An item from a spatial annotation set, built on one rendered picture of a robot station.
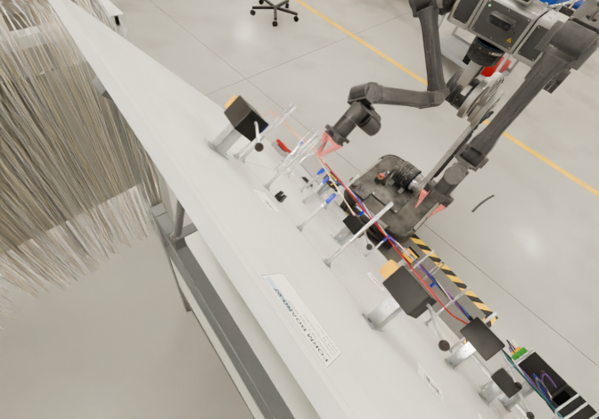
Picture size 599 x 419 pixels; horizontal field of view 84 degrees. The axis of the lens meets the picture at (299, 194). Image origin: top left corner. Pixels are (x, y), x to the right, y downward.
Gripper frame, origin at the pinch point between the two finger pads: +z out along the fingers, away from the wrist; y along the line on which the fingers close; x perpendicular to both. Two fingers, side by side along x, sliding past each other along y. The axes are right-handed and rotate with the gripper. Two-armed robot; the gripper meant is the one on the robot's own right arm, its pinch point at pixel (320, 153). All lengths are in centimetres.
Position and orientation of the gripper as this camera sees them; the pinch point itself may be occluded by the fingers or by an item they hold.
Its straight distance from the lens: 110.5
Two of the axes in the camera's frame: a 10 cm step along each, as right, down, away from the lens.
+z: -6.3, 7.1, 3.1
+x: -6.4, -7.1, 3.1
